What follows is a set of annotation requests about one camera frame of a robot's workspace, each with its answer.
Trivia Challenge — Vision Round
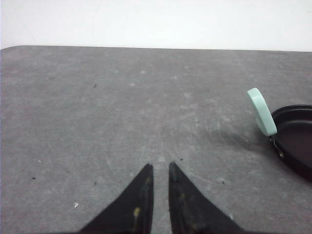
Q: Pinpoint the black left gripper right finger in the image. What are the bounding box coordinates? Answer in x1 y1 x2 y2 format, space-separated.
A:
168 162 244 234

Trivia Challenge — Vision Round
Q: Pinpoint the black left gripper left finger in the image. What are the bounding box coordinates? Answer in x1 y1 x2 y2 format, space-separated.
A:
79 164 154 234

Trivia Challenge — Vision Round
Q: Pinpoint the black frying pan mint handle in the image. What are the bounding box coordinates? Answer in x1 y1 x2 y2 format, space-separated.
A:
247 87 312 182

